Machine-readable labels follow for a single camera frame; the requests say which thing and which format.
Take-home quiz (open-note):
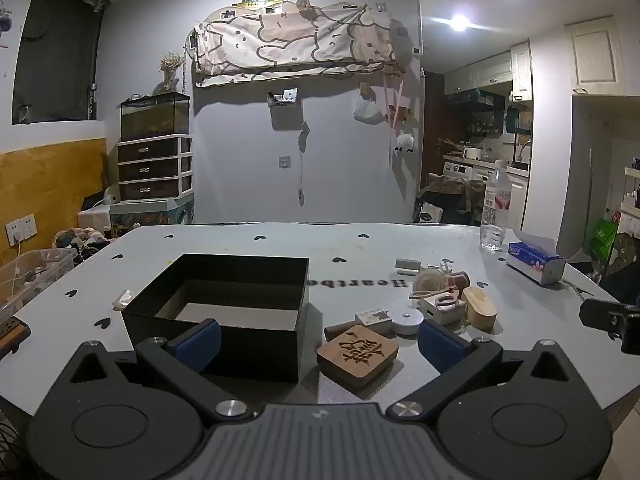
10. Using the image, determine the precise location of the small printed card box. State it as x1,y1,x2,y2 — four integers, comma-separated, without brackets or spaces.
355,308,393,334

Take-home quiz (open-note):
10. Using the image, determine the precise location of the oval light wooden block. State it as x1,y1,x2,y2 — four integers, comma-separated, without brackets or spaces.
461,287,499,331

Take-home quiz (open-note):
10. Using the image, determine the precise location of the dark short cylinder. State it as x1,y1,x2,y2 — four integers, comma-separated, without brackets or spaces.
324,324,362,342

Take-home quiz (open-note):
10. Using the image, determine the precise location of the pile of plush toys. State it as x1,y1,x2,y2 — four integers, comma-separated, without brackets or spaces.
54,227,114,262

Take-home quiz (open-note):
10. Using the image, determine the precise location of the dried flower bunch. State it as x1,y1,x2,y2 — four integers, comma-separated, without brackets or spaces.
159,52,184,94

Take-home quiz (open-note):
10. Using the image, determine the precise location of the clear plastic water bottle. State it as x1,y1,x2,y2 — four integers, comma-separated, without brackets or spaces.
479,159,512,252

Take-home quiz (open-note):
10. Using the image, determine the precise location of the glass fish tank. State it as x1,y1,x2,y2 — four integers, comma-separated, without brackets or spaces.
119,92,192,142

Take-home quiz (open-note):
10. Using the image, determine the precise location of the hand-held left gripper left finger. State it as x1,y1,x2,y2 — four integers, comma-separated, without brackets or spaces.
65,317,251,421

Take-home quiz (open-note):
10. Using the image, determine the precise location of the white wooden block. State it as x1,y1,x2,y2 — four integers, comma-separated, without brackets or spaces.
419,294,467,325

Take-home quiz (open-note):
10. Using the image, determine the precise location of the printed cartoon cloth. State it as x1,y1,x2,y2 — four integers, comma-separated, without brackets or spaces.
188,2,397,89

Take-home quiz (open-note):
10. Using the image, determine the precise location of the carved wooden square coaster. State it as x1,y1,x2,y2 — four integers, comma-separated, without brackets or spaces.
316,324,400,391

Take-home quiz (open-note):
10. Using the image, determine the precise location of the white plastic bag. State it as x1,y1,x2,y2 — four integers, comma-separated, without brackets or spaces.
353,94,384,122

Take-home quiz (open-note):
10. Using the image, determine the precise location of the teal printed cabinet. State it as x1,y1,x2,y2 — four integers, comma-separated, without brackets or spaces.
109,197,196,226

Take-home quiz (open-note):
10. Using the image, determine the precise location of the round wooden reel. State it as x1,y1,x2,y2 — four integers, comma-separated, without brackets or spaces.
411,267,452,297

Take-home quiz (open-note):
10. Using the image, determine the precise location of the clear plastic storage bin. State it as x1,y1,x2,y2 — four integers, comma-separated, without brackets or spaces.
0,248,79,322

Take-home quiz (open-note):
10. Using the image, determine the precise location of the white washing machine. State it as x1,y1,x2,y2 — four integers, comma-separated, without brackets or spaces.
442,159,494,182

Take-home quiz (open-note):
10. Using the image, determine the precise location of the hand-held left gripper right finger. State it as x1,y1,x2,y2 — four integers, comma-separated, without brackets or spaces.
387,319,576,418

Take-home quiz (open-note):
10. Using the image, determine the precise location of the white drawer unit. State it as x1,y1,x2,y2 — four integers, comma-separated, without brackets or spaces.
117,135,195,202

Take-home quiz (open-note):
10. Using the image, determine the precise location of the white round puck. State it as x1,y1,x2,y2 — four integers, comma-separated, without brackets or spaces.
389,302,424,337

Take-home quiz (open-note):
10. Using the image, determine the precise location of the white wall socket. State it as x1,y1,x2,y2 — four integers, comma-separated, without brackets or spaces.
5,213,39,247

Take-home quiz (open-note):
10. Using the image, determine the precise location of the black box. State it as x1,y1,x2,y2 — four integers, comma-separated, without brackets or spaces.
121,253,311,384

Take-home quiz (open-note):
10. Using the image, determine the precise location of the green bag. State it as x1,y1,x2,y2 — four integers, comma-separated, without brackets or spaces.
589,217,619,257

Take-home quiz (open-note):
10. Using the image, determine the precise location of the white wall cabinet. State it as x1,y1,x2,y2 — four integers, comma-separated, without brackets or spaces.
564,14,629,97

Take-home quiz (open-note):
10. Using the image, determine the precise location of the blue tissue box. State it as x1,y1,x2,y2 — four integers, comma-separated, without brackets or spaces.
505,232,567,287

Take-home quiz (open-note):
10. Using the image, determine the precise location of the dark window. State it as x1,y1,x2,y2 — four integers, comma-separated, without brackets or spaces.
12,0,109,124

